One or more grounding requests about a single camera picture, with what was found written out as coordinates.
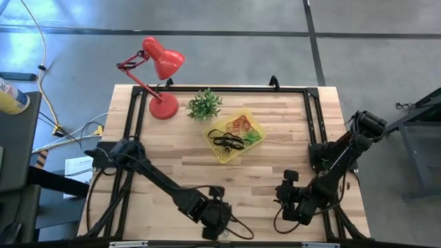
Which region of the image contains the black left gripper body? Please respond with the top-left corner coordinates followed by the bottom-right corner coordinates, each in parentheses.
top-left (201, 185), bottom-right (236, 241)

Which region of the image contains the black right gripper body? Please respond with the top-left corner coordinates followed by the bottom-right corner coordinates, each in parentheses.
top-left (283, 169), bottom-right (327, 227)

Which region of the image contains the long yellow rubber band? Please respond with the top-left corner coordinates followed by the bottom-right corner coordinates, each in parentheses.
top-left (214, 146), bottom-right (242, 163)

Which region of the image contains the small black rubber band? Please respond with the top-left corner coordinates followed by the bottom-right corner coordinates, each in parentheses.
top-left (228, 137), bottom-right (247, 151)

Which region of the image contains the large black rubber band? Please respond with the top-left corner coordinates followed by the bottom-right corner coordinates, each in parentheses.
top-left (207, 128), bottom-right (247, 151)

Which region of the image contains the red rubber band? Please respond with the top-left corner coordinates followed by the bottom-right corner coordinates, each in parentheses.
top-left (234, 114), bottom-right (251, 130)
top-left (240, 118), bottom-right (255, 136)
top-left (229, 117), bottom-right (247, 134)
top-left (225, 120), bottom-right (243, 136)

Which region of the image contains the yellow translucent plastic bin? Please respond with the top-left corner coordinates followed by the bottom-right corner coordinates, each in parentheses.
top-left (202, 107), bottom-right (267, 165)

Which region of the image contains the green artificial potted plant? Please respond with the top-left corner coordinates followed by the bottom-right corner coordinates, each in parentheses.
top-left (185, 87), bottom-right (224, 123)

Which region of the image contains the black metal stand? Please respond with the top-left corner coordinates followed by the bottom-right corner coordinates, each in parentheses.
top-left (380, 87), bottom-right (441, 203)

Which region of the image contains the white paper sheet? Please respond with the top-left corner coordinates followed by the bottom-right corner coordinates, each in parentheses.
top-left (63, 156), bottom-right (94, 200)

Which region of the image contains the red desk lamp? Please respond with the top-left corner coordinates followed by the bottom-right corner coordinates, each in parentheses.
top-left (116, 36), bottom-right (186, 121)

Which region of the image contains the yellow black striped tape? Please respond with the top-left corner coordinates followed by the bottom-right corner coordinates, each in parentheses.
top-left (34, 149), bottom-right (50, 169)

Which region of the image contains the black chair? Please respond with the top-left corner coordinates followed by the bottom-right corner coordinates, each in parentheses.
top-left (0, 165), bottom-right (90, 248)

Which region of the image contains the black cabinet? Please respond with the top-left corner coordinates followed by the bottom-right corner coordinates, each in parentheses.
top-left (0, 91), bottom-right (43, 192)

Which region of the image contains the yellow can with blue label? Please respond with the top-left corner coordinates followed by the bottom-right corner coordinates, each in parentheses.
top-left (0, 77), bottom-right (31, 116)

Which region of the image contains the flat black device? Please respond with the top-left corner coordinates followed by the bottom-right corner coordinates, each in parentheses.
top-left (0, 71), bottom-right (38, 83)

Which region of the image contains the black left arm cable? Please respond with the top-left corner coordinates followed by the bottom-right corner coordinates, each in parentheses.
top-left (94, 146), bottom-right (256, 241)

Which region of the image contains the silver metal bracket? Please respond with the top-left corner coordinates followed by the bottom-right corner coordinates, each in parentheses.
top-left (108, 240), bottom-right (150, 248)
top-left (301, 242), bottom-right (342, 248)

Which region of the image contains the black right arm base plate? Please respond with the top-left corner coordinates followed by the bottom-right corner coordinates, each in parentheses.
top-left (308, 141), bottom-right (360, 172)

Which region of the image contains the black metal table frame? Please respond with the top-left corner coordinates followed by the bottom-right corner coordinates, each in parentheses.
top-left (77, 85), bottom-right (370, 242)

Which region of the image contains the dark brown cable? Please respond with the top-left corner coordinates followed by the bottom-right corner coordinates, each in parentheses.
top-left (85, 167), bottom-right (110, 225)

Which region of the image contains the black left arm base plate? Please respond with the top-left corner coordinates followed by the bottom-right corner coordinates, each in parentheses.
top-left (84, 140), bottom-right (143, 169)

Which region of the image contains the black floor cable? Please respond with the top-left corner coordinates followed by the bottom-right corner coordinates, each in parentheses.
top-left (395, 101), bottom-right (416, 112)

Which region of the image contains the white cable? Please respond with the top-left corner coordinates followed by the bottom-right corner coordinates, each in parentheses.
top-left (31, 112), bottom-right (110, 154)

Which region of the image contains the yellow floor cable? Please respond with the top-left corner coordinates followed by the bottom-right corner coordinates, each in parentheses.
top-left (19, 0), bottom-right (65, 137)

